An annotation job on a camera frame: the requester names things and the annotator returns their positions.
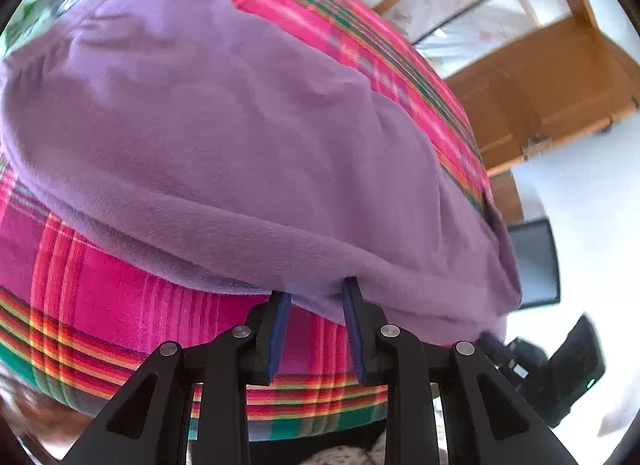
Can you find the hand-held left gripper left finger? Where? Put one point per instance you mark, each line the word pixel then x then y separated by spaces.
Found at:
pixel 280 335

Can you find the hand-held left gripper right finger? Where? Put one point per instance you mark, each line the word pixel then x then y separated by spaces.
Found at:
pixel 352 335

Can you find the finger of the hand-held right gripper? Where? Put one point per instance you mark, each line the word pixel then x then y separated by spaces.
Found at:
pixel 495 345

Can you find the purple fleece pants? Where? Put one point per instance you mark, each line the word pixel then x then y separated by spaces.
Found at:
pixel 225 135

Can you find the black mesh chair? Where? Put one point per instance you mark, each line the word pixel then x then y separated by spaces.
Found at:
pixel 535 265

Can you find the small wooden cabinet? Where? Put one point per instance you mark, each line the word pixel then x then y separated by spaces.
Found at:
pixel 507 197

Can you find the pink green plaid blanket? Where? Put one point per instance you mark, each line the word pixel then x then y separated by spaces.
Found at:
pixel 100 305

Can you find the wooden door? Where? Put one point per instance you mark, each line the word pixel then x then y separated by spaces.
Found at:
pixel 550 95

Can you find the black pole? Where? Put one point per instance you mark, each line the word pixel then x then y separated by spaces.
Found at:
pixel 480 2

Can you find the translucent plastic curtain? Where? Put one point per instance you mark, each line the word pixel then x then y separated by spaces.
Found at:
pixel 480 0

